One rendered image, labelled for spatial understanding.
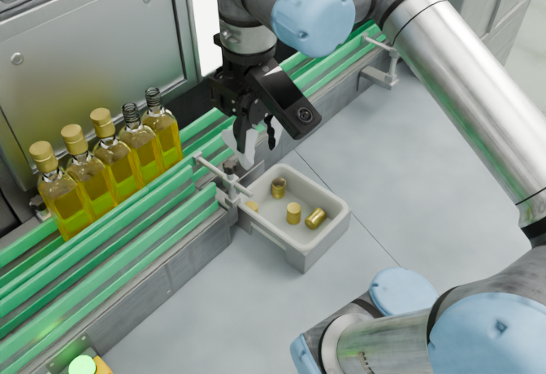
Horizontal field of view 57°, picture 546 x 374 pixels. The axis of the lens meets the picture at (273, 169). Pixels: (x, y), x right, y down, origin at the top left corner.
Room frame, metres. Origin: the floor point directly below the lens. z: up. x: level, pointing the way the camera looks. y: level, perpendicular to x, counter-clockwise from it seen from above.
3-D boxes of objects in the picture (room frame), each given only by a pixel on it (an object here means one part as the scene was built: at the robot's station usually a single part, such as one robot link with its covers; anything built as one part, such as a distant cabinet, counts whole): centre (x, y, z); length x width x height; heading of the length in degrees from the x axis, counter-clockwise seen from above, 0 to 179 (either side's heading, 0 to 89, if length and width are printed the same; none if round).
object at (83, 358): (0.36, 0.34, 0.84); 0.04 x 0.04 x 0.03
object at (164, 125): (0.78, 0.23, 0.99); 0.06 x 0.06 x 0.21; 48
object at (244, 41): (0.58, 0.03, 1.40); 0.08 x 0.08 x 0.05
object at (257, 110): (0.58, 0.04, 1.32); 0.09 x 0.08 x 0.12; 48
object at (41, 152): (0.60, 0.39, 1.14); 0.04 x 0.04 x 0.04
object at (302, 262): (0.76, -0.02, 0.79); 0.27 x 0.17 x 0.08; 48
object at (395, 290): (0.41, -0.21, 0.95); 0.13 x 0.12 x 0.14; 125
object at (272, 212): (0.75, -0.04, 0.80); 0.22 x 0.17 x 0.09; 48
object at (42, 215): (0.63, 0.46, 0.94); 0.07 x 0.04 x 0.13; 48
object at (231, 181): (0.73, 0.11, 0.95); 0.17 x 0.03 x 0.12; 48
